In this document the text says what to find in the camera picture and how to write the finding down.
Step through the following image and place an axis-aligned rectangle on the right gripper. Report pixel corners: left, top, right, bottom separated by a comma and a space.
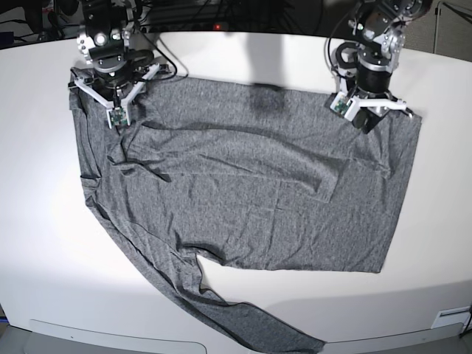
68, 63, 160, 110

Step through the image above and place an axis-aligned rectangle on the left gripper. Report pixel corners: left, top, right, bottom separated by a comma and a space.
336, 63, 414, 118

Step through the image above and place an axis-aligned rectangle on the grey long-sleeve T-shirt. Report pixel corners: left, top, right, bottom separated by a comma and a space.
69, 78, 421, 353

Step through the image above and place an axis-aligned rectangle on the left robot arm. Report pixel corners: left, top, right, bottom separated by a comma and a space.
327, 1, 432, 125

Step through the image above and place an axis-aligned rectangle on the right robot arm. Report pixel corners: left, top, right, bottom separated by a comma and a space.
69, 1, 155, 112

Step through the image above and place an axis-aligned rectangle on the thin metal stand rod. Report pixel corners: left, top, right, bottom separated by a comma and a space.
433, 0, 472, 56

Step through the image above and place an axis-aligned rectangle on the black power strip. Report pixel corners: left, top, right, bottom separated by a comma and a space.
140, 20, 280, 33

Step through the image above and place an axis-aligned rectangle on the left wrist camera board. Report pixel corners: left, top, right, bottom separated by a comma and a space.
330, 91, 355, 122

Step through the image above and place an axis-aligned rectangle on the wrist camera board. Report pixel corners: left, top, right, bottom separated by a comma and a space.
330, 91, 355, 122
106, 107, 131, 129

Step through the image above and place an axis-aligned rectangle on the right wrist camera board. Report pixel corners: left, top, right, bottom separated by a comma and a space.
106, 107, 131, 129

